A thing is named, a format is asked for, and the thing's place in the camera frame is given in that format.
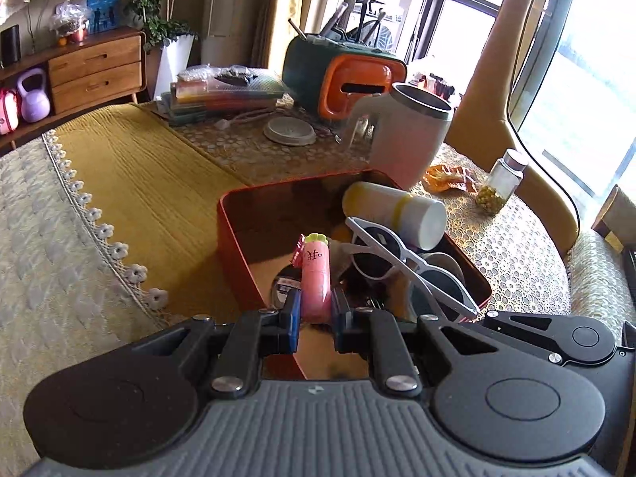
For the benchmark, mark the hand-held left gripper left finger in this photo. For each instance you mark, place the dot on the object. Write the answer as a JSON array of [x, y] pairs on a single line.
[[293, 318]]

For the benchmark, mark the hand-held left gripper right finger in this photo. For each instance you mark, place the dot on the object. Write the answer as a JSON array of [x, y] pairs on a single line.
[[340, 318]]

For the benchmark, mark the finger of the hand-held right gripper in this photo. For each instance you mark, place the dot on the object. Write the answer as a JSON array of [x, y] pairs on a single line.
[[536, 338]]

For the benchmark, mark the pink tube with yellow cap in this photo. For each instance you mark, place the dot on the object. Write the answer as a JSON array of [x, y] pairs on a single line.
[[315, 278]]

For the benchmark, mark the white sunglasses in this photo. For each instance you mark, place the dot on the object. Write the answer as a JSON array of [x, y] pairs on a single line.
[[375, 258]]

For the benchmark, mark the red tin box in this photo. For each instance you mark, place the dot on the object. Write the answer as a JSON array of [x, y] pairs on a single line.
[[258, 228]]

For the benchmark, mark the round metal tin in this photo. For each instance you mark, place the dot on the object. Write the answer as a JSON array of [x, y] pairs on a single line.
[[442, 266]]

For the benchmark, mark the yellow and white bottle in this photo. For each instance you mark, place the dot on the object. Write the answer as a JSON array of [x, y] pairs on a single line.
[[387, 208]]

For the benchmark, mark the black round container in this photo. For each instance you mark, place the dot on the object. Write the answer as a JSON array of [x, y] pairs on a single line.
[[285, 283]]

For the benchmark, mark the cream patterned cushion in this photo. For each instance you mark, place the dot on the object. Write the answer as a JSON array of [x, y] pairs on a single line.
[[601, 288]]

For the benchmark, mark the pink hair clip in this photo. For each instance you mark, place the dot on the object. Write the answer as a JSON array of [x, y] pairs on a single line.
[[298, 248]]

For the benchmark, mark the gold lace tablecloth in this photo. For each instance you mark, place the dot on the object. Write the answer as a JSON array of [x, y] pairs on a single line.
[[497, 258]]

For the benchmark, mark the glass jar with yellow beads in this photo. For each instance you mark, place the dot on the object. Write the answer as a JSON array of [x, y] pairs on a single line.
[[499, 184]]

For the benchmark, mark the orange snack wrapper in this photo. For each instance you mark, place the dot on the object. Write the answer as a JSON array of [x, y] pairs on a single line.
[[449, 179]]

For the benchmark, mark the round white lid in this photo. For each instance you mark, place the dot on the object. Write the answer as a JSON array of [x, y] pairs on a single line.
[[289, 131]]

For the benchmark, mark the yellow quilted mat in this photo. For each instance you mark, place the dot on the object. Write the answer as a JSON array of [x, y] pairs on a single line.
[[149, 184]]

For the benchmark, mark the stack of clear plastic cases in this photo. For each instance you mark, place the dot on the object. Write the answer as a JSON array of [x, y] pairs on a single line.
[[223, 102]]

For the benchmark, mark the green and orange utensil box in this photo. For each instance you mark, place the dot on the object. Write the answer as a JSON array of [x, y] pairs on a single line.
[[303, 74]]

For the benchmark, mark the clear bag with dark contents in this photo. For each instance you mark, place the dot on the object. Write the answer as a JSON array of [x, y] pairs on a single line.
[[233, 75]]

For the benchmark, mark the cream textured blanket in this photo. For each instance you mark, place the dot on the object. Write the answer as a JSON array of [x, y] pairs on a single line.
[[39, 258]]

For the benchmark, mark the kitchen utensil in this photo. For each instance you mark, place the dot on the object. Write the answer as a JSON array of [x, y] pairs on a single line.
[[376, 25], [296, 30], [365, 15], [333, 20]]

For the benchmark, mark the wooden sideboard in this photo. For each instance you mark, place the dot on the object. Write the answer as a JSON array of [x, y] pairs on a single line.
[[94, 67]]

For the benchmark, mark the purple kettlebell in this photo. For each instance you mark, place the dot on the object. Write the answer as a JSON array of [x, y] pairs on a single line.
[[34, 102]]

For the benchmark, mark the tall potted plant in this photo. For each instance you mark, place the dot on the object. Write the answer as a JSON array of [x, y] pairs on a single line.
[[149, 5]]

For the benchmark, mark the pink toy case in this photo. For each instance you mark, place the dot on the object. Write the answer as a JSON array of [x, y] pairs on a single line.
[[9, 112]]

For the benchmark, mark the blue picture box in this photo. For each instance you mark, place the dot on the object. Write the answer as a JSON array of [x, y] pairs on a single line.
[[103, 9]]

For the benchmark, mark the clear bag with fruit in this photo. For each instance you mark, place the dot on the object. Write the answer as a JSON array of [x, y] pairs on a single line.
[[70, 24]]

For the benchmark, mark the black speaker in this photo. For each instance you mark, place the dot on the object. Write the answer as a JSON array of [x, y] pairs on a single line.
[[10, 45]]

